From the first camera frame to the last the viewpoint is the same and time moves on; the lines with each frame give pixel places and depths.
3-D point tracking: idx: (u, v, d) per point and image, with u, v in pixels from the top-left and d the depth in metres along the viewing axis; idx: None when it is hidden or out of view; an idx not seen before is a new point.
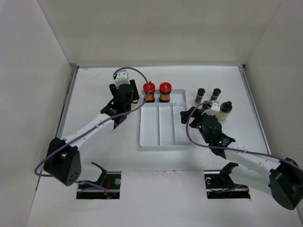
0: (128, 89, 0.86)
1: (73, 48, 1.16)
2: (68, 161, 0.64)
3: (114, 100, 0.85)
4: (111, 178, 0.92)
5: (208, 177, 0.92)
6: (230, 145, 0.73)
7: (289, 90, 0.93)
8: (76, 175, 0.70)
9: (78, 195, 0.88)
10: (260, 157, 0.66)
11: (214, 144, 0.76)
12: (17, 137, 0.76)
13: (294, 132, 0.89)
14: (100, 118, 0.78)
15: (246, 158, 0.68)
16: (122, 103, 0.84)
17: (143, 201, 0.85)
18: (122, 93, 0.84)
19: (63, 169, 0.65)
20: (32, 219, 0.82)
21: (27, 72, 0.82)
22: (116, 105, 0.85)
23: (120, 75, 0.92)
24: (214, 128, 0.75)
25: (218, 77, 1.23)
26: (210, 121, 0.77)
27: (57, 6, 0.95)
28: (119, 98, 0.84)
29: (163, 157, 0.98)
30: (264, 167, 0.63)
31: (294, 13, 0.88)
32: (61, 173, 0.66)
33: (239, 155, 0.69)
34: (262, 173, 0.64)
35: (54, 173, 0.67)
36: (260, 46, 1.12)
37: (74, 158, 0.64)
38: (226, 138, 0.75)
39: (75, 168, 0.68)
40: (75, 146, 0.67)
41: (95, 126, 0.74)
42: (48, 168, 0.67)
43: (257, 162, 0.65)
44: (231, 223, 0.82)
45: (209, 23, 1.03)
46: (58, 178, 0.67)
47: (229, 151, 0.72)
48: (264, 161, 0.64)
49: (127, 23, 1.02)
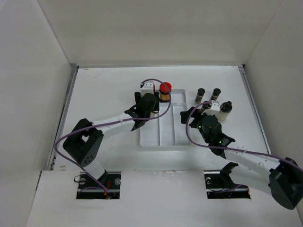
0: (151, 98, 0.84)
1: (73, 48, 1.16)
2: (92, 140, 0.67)
3: (137, 104, 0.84)
4: (111, 178, 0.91)
5: (208, 177, 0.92)
6: (231, 145, 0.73)
7: (289, 90, 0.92)
8: (90, 159, 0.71)
9: (78, 195, 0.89)
10: (260, 157, 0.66)
11: (215, 145, 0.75)
12: (17, 137, 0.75)
13: (293, 131, 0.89)
14: (123, 116, 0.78)
15: (246, 158, 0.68)
16: (144, 109, 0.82)
17: (143, 201, 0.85)
18: (146, 100, 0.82)
19: (84, 147, 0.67)
20: (31, 219, 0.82)
21: (27, 71, 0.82)
22: (138, 110, 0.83)
23: (147, 86, 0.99)
24: (214, 128, 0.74)
25: (219, 77, 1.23)
26: (210, 122, 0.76)
27: (57, 6, 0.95)
28: (142, 104, 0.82)
29: (163, 157, 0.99)
30: (264, 167, 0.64)
31: (293, 13, 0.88)
32: (80, 151, 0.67)
33: (239, 155, 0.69)
34: (261, 172, 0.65)
35: (73, 150, 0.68)
36: (259, 46, 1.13)
37: (98, 138, 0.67)
38: (226, 138, 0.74)
39: (93, 150, 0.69)
40: (101, 131, 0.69)
41: (120, 119, 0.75)
42: (68, 145, 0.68)
43: (257, 162, 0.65)
44: (231, 223, 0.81)
45: (209, 23, 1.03)
46: (75, 156, 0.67)
47: (229, 151, 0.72)
48: (264, 161, 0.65)
49: (126, 23, 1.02)
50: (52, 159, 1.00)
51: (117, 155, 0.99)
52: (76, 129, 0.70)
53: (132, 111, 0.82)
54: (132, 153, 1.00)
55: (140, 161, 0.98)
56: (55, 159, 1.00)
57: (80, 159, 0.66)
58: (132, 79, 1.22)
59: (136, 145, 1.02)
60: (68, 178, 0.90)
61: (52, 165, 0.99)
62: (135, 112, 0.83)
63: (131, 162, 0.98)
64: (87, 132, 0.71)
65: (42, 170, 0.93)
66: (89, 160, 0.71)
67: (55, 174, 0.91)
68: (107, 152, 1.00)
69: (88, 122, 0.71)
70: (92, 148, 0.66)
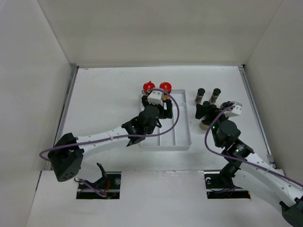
0: (153, 113, 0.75)
1: (73, 48, 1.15)
2: (70, 160, 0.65)
3: (138, 117, 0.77)
4: (111, 178, 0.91)
5: (208, 177, 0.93)
6: (250, 158, 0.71)
7: (289, 91, 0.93)
8: (72, 174, 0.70)
9: (78, 195, 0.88)
10: (284, 181, 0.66)
11: (230, 153, 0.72)
12: (17, 137, 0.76)
13: (293, 132, 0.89)
14: (117, 131, 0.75)
15: (268, 178, 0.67)
16: (142, 124, 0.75)
17: (143, 200, 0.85)
18: (145, 115, 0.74)
19: (63, 163, 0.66)
20: (32, 219, 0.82)
21: (27, 71, 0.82)
22: (138, 124, 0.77)
23: (155, 94, 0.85)
24: (232, 136, 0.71)
25: (219, 77, 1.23)
26: (229, 128, 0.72)
27: (57, 5, 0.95)
28: (140, 118, 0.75)
29: (163, 157, 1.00)
30: (287, 193, 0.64)
31: (294, 13, 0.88)
32: (59, 166, 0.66)
33: (260, 172, 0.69)
34: (282, 196, 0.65)
35: (54, 163, 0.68)
36: (260, 46, 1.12)
37: (75, 160, 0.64)
38: (241, 145, 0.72)
39: (73, 169, 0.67)
40: (82, 150, 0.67)
41: (110, 137, 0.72)
42: (51, 158, 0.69)
43: (280, 186, 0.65)
44: (230, 223, 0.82)
45: (210, 23, 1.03)
46: (55, 170, 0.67)
47: (248, 165, 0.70)
48: (289, 187, 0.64)
49: (126, 23, 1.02)
50: None
51: (117, 155, 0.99)
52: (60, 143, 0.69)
53: (130, 126, 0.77)
54: (132, 154, 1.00)
55: (140, 161, 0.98)
56: None
57: (57, 174, 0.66)
58: (132, 80, 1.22)
59: (136, 145, 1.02)
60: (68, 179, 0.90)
61: None
62: (135, 125, 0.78)
63: (131, 162, 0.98)
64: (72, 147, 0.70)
65: (42, 170, 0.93)
66: (70, 175, 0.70)
67: (55, 174, 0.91)
68: (107, 152, 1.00)
69: (72, 138, 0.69)
70: (67, 169, 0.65)
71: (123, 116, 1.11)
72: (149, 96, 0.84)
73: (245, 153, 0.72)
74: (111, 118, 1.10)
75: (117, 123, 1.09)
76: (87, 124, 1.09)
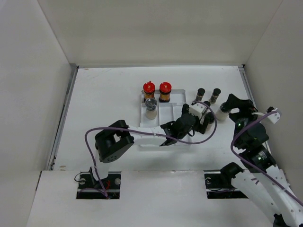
0: (190, 120, 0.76)
1: (73, 48, 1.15)
2: (122, 143, 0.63)
3: (174, 122, 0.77)
4: (111, 178, 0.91)
5: (208, 177, 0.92)
6: (270, 171, 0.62)
7: (289, 91, 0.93)
8: (114, 159, 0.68)
9: (78, 195, 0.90)
10: (295, 204, 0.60)
11: (250, 158, 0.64)
12: (17, 137, 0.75)
13: (293, 132, 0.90)
14: (157, 130, 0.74)
15: (281, 197, 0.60)
16: (177, 130, 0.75)
17: (143, 201, 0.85)
18: (182, 121, 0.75)
19: (111, 146, 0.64)
20: (31, 219, 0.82)
21: (27, 71, 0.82)
22: (173, 128, 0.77)
23: (198, 106, 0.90)
24: (258, 141, 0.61)
25: (218, 77, 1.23)
26: (256, 132, 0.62)
27: (57, 5, 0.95)
28: (177, 123, 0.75)
29: (164, 156, 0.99)
30: (295, 217, 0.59)
31: (293, 13, 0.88)
32: (107, 148, 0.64)
33: (275, 188, 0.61)
34: (287, 217, 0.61)
35: (100, 145, 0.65)
36: (260, 46, 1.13)
37: (128, 143, 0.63)
38: (263, 153, 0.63)
39: (120, 153, 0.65)
40: (132, 137, 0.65)
41: (153, 133, 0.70)
42: (100, 137, 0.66)
43: (289, 208, 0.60)
44: (230, 223, 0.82)
45: (210, 23, 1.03)
46: (102, 151, 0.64)
47: (264, 176, 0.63)
48: (298, 211, 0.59)
49: (126, 23, 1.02)
50: (52, 159, 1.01)
51: None
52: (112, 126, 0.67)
53: (167, 128, 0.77)
54: (132, 153, 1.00)
55: (140, 161, 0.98)
56: (55, 159, 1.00)
57: (106, 155, 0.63)
58: (132, 80, 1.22)
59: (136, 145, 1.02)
60: (68, 179, 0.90)
61: (52, 165, 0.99)
62: (170, 128, 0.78)
63: (131, 162, 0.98)
64: (120, 133, 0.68)
65: (42, 170, 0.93)
66: (112, 159, 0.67)
67: (55, 174, 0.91)
68: None
69: (125, 124, 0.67)
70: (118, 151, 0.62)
71: (123, 116, 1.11)
72: (191, 106, 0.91)
73: (265, 163, 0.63)
74: (111, 118, 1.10)
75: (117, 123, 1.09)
76: (87, 124, 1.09)
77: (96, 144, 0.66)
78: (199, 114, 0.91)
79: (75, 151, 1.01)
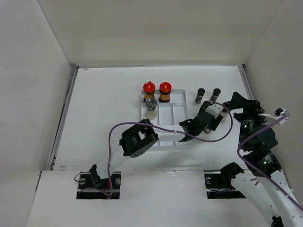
0: (206, 118, 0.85)
1: (73, 48, 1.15)
2: (147, 138, 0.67)
3: (192, 120, 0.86)
4: (111, 178, 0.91)
5: (208, 177, 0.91)
6: (275, 175, 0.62)
7: (289, 91, 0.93)
8: (139, 154, 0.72)
9: (78, 195, 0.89)
10: (297, 210, 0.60)
11: (255, 162, 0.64)
12: (17, 138, 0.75)
13: (294, 132, 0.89)
14: (177, 127, 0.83)
15: (283, 203, 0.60)
16: (195, 127, 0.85)
17: (143, 200, 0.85)
18: (200, 119, 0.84)
19: (138, 143, 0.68)
20: (31, 219, 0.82)
21: (27, 71, 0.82)
22: (191, 126, 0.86)
23: (215, 106, 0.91)
24: (266, 146, 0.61)
25: (218, 77, 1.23)
26: (266, 136, 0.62)
27: (57, 5, 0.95)
28: (195, 121, 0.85)
29: (164, 157, 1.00)
30: (295, 223, 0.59)
31: (294, 13, 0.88)
32: (133, 144, 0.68)
33: (278, 194, 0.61)
34: (287, 222, 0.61)
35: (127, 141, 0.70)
36: (260, 46, 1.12)
37: (153, 139, 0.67)
38: (269, 157, 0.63)
39: (145, 149, 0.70)
40: (157, 135, 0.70)
41: (173, 130, 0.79)
42: (126, 134, 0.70)
43: (291, 214, 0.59)
44: (230, 223, 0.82)
45: (210, 23, 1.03)
46: (127, 147, 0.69)
47: (268, 181, 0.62)
48: (299, 217, 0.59)
49: (126, 23, 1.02)
50: (52, 159, 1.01)
51: None
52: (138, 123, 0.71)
53: (184, 126, 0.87)
54: None
55: (140, 161, 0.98)
56: (55, 159, 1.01)
57: (131, 151, 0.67)
58: (132, 80, 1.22)
59: None
60: (68, 179, 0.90)
61: (52, 165, 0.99)
62: (188, 126, 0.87)
63: (131, 162, 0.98)
64: (145, 129, 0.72)
65: (42, 170, 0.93)
66: (137, 154, 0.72)
67: (55, 174, 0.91)
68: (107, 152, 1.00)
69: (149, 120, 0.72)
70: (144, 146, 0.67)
71: (124, 116, 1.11)
72: (209, 106, 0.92)
73: (270, 167, 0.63)
74: (111, 118, 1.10)
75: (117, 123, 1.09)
76: (87, 124, 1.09)
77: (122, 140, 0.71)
78: (215, 114, 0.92)
79: (75, 151, 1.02)
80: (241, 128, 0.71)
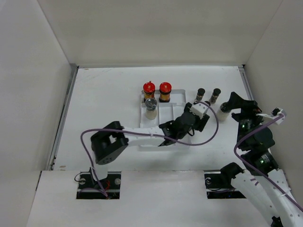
0: (190, 119, 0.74)
1: (73, 48, 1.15)
2: (115, 144, 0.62)
3: (173, 121, 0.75)
4: (111, 178, 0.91)
5: (208, 177, 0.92)
6: (272, 174, 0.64)
7: (289, 91, 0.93)
8: (109, 161, 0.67)
9: (78, 195, 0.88)
10: (295, 209, 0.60)
11: (252, 161, 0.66)
12: (17, 137, 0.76)
13: (294, 132, 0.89)
14: (155, 130, 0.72)
15: (281, 201, 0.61)
16: (177, 130, 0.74)
17: (143, 201, 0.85)
18: (181, 121, 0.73)
19: (106, 148, 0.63)
20: (31, 219, 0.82)
21: (27, 71, 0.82)
22: (172, 128, 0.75)
23: None
24: (263, 146, 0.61)
25: (218, 77, 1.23)
26: (263, 136, 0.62)
27: (57, 6, 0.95)
28: (176, 123, 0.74)
29: (164, 157, 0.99)
30: (293, 222, 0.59)
31: (294, 14, 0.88)
32: (101, 150, 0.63)
33: (275, 192, 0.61)
34: (285, 221, 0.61)
35: (96, 146, 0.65)
36: (260, 46, 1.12)
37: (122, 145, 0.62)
38: (266, 157, 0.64)
39: (115, 155, 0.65)
40: (127, 139, 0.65)
41: (150, 134, 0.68)
42: (93, 139, 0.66)
43: (289, 213, 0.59)
44: (230, 223, 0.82)
45: (210, 23, 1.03)
46: (96, 153, 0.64)
47: (266, 180, 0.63)
48: (297, 215, 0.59)
49: (126, 23, 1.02)
50: (52, 160, 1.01)
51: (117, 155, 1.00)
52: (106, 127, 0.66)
53: (165, 128, 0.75)
54: (132, 153, 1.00)
55: (139, 161, 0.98)
56: (55, 159, 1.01)
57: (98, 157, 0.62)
58: (132, 80, 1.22)
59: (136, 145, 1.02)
60: (68, 179, 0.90)
61: (52, 165, 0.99)
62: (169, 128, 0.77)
63: (130, 162, 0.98)
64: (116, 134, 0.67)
65: (42, 170, 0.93)
66: (108, 161, 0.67)
67: (55, 174, 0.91)
68: None
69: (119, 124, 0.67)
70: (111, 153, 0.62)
71: (124, 116, 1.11)
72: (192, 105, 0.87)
73: (268, 166, 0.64)
74: (111, 118, 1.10)
75: None
76: (87, 124, 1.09)
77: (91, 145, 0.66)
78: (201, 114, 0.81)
79: (75, 151, 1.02)
80: (239, 128, 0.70)
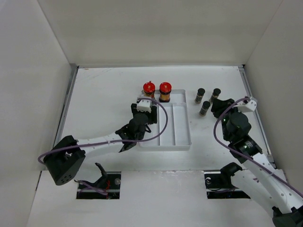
0: (141, 120, 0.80)
1: (73, 48, 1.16)
2: (70, 161, 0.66)
3: (128, 125, 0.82)
4: (111, 178, 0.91)
5: (208, 177, 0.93)
6: (257, 157, 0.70)
7: (289, 91, 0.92)
8: (69, 178, 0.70)
9: (78, 195, 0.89)
10: (285, 188, 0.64)
11: (237, 147, 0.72)
12: (17, 138, 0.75)
13: (293, 132, 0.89)
14: (112, 136, 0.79)
15: (270, 182, 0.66)
16: (133, 131, 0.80)
17: (143, 201, 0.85)
18: (134, 122, 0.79)
19: (62, 166, 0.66)
20: (31, 219, 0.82)
21: (27, 71, 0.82)
22: (129, 131, 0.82)
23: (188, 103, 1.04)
24: (242, 129, 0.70)
25: (219, 77, 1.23)
26: (241, 121, 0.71)
27: (57, 6, 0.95)
28: (131, 126, 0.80)
29: (164, 157, 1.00)
30: (286, 200, 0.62)
31: (294, 13, 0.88)
32: (57, 169, 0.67)
33: (263, 174, 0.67)
34: (280, 203, 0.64)
35: (53, 165, 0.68)
36: (260, 46, 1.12)
37: (77, 160, 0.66)
38: (249, 142, 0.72)
39: (72, 171, 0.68)
40: (83, 152, 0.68)
41: (107, 141, 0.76)
42: (49, 161, 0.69)
43: (280, 192, 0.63)
44: (230, 223, 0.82)
45: (210, 23, 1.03)
46: (53, 173, 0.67)
47: (252, 164, 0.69)
48: (289, 194, 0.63)
49: (126, 23, 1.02)
50: None
51: (117, 154, 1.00)
52: (60, 146, 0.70)
53: (123, 133, 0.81)
54: (132, 153, 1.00)
55: (139, 161, 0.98)
56: None
57: (56, 177, 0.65)
58: (132, 80, 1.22)
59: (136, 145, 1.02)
60: None
61: None
62: (126, 132, 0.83)
63: (130, 162, 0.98)
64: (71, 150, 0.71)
65: (42, 170, 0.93)
66: (67, 178, 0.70)
67: None
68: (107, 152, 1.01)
69: (73, 140, 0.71)
70: (67, 170, 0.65)
71: (123, 116, 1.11)
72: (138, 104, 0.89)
73: (252, 152, 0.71)
74: (111, 118, 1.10)
75: (117, 123, 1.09)
76: (87, 124, 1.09)
77: (48, 166, 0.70)
78: (149, 109, 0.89)
79: None
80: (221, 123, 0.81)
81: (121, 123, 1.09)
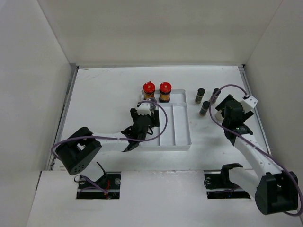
0: (145, 121, 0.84)
1: (73, 48, 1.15)
2: (87, 149, 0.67)
3: (131, 126, 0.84)
4: (111, 178, 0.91)
5: (208, 177, 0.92)
6: (245, 135, 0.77)
7: (289, 91, 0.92)
8: (81, 169, 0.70)
9: (78, 195, 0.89)
10: (266, 159, 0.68)
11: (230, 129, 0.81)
12: (17, 138, 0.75)
13: (293, 132, 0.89)
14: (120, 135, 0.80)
15: (252, 153, 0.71)
16: (137, 132, 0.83)
17: (143, 200, 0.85)
18: (138, 124, 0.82)
19: (77, 155, 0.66)
20: (31, 219, 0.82)
21: (26, 71, 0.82)
22: (132, 131, 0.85)
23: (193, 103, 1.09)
24: (233, 110, 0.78)
25: (219, 77, 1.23)
26: (234, 104, 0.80)
27: (57, 5, 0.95)
28: (135, 127, 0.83)
29: (163, 157, 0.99)
30: (263, 167, 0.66)
31: (294, 13, 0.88)
32: (71, 159, 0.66)
33: (247, 147, 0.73)
34: (259, 171, 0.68)
35: (66, 154, 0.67)
36: (260, 46, 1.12)
37: (94, 150, 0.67)
38: (243, 126, 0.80)
39: (86, 161, 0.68)
40: (99, 142, 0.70)
41: (117, 137, 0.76)
42: (62, 149, 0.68)
43: (259, 161, 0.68)
44: (229, 223, 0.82)
45: (210, 22, 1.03)
46: (66, 162, 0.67)
47: (240, 139, 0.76)
48: (267, 162, 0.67)
49: (126, 23, 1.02)
50: (52, 159, 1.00)
51: (117, 154, 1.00)
52: (75, 136, 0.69)
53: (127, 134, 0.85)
54: (132, 153, 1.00)
55: (139, 161, 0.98)
56: (55, 159, 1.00)
57: (69, 167, 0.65)
58: (132, 80, 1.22)
59: None
60: (68, 178, 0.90)
61: (52, 165, 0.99)
62: (129, 133, 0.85)
63: (130, 162, 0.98)
64: (85, 141, 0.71)
65: (42, 170, 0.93)
66: (79, 169, 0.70)
67: (55, 174, 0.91)
68: (107, 152, 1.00)
69: (88, 131, 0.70)
70: (83, 160, 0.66)
71: (123, 116, 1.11)
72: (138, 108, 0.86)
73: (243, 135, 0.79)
74: (111, 118, 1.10)
75: (117, 123, 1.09)
76: (87, 124, 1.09)
77: (59, 155, 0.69)
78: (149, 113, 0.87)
79: None
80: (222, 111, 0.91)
81: (121, 123, 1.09)
